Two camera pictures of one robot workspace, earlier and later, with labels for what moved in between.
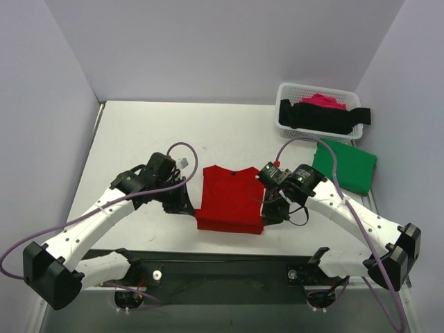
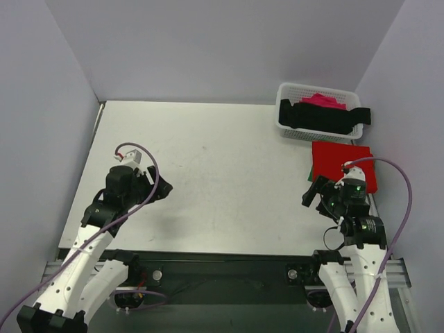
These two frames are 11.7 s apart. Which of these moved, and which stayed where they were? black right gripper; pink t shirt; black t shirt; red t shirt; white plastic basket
Moved: red t shirt; black right gripper
Stayed: pink t shirt; white plastic basket; black t shirt
